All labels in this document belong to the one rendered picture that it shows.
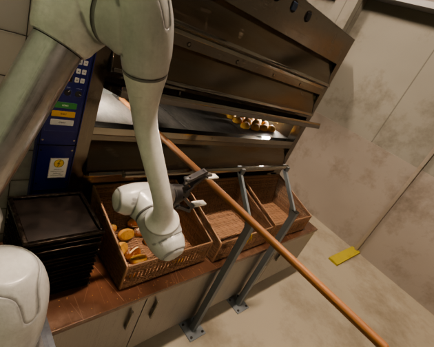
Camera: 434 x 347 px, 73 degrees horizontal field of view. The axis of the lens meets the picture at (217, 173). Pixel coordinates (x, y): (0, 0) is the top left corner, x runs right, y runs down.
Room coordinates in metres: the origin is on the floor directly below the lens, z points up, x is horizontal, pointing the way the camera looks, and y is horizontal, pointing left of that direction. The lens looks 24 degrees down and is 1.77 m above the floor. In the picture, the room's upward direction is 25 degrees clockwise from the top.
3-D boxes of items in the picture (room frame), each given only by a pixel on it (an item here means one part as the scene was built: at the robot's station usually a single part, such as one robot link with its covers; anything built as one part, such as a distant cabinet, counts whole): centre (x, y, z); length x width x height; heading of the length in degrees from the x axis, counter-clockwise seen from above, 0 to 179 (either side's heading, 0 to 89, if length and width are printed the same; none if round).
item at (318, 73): (1.93, 0.05, 1.80); 1.79 x 0.11 x 0.19; 142
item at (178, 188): (0.96, 0.10, 1.20); 0.09 x 0.07 x 0.08; 143
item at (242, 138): (1.95, 0.07, 1.16); 1.80 x 0.06 x 0.04; 142
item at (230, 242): (1.79, -0.18, 0.72); 0.56 x 0.49 x 0.28; 143
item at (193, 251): (1.34, 0.21, 0.72); 0.56 x 0.49 x 0.28; 142
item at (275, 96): (1.93, 0.05, 1.54); 1.79 x 0.11 x 0.19; 142
